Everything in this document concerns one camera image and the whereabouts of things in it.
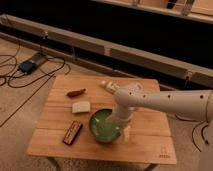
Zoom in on white sponge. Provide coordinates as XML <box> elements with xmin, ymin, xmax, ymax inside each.
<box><xmin>72</xmin><ymin>101</ymin><xmax>91</xmax><ymax>113</ymax></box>

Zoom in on wooden table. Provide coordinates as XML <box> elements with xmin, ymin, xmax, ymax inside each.
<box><xmin>27</xmin><ymin>75</ymin><xmax>177</xmax><ymax>165</ymax></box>

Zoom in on green bowl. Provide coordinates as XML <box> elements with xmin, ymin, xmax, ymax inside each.
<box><xmin>89</xmin><ymin>109</ymin><xmax>120</xmax><ymax>143</ymax></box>

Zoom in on black floor cables left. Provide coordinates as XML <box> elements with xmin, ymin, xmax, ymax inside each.
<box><xmin>0</xmin><ymin>43</ymin><xmax>72</xmax><ymax>128</ymax></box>

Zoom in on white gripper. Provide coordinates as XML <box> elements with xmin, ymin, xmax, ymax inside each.
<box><xmin>107</xmin><ymin>105</ymin><xmax>135</xmax><ymax>142</ymax></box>

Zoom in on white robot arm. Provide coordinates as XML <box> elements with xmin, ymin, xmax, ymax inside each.
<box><xmin>107</xmin><ymin>82</ymin><xmax>213</xmax><ymax>171</ymax></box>

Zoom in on white bottle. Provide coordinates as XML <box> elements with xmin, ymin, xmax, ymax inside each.
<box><xmin>101</xmin><ymin>80</ymin><xmax>119</xmax><ymax>93</ymax></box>

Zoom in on black floor cables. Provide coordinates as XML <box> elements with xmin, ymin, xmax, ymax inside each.
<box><xmin>173</xmin><ymin>114</ymin><xmax>212</xmax><ymax>153</ymax></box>
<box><xmin>0</xmin><ymin>43</ymin><xmax>72</xmax><ymax>128</ymax></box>

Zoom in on black floor cables right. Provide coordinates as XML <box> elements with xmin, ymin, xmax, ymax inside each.
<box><xmin>173</xmin><ymin>114</ymin><xmax>212</xmax><ymax>153</ymax></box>

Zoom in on blue power box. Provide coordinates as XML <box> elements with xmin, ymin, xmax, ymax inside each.
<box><xmin>18</xmin><ymin>61</ymin><xmax>36</xmax><ymax>74</ymax></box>

